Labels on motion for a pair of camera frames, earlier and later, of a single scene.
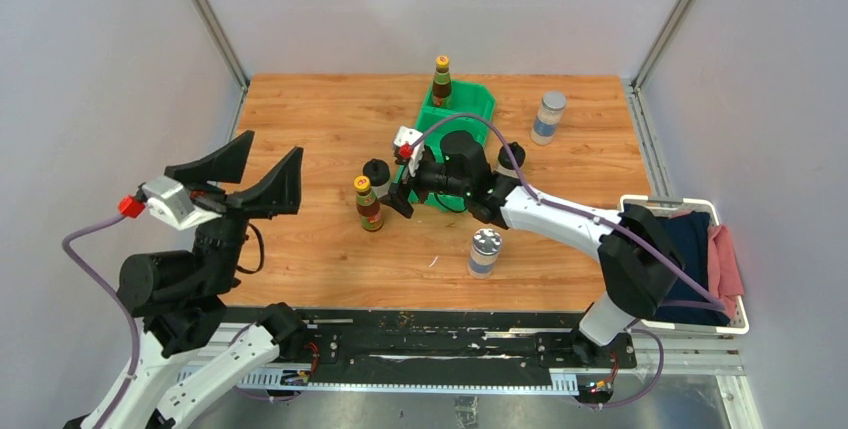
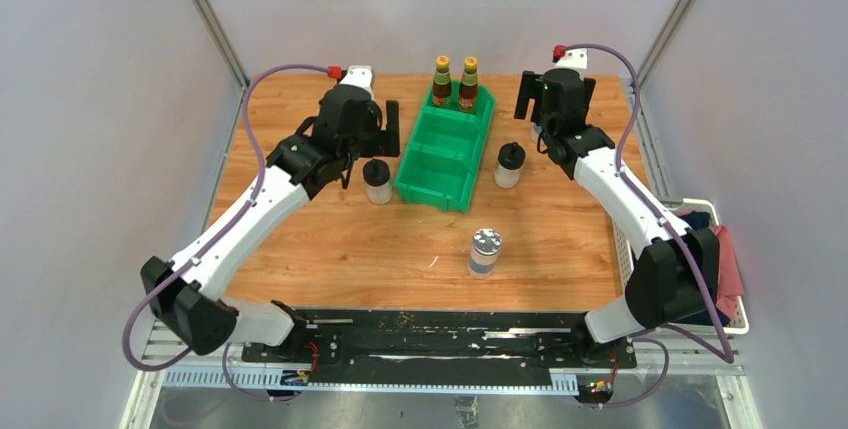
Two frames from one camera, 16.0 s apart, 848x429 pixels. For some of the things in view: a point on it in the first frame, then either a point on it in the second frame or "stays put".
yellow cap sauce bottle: [367, 204] → [469, 87]
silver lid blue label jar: [486, 244] stays put
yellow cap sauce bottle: [441, 82] stays put
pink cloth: [724, 276] stays put
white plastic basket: [739, 324] stays put
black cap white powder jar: [505, 165] stays put
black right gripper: [398, 197] → [530, 90]
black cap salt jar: [379, 175] stays put
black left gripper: [279, 190] → [383, 142]
